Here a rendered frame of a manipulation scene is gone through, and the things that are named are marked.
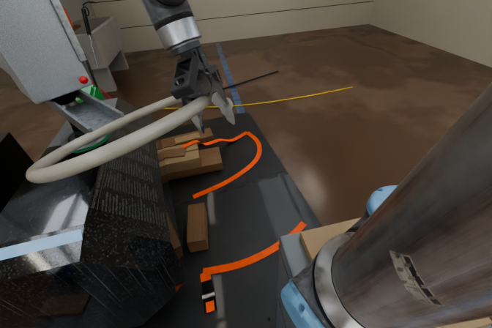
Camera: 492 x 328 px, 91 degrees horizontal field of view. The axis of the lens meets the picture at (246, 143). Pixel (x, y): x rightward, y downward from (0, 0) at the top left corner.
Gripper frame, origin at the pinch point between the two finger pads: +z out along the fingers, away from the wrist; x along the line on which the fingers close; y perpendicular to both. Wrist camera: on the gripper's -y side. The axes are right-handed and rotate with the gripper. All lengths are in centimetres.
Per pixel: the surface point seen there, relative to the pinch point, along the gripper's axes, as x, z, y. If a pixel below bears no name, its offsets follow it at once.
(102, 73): 263, -48, 259
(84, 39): 241, -91, 238
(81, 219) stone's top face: 62, 18, -3
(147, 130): 5.1, -8.0, -16.7
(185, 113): 0.4, -7.4, -9.7
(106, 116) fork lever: 51, -10, 20
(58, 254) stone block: 68, 24, -12
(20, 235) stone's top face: 79, 14, -12
